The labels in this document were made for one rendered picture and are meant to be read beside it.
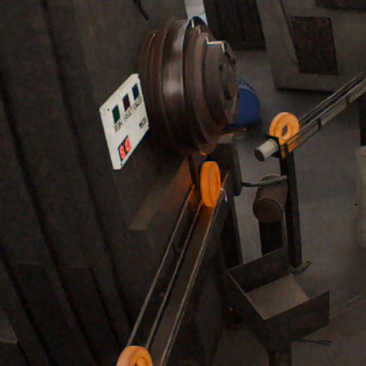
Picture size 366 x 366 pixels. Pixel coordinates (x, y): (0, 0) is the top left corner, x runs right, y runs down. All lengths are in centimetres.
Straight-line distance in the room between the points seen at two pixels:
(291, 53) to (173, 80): 302
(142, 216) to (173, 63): 46
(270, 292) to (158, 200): 44
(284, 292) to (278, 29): 320
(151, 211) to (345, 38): 307
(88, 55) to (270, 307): 88
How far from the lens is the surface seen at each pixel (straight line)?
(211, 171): 207
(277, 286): 180
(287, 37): 468
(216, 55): 183
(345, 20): 451
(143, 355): 149
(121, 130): 163
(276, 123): 245
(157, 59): 181
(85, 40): 151
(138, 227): 170
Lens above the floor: 176
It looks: 28 degrees down
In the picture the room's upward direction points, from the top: 12 degrees counter-clockwise
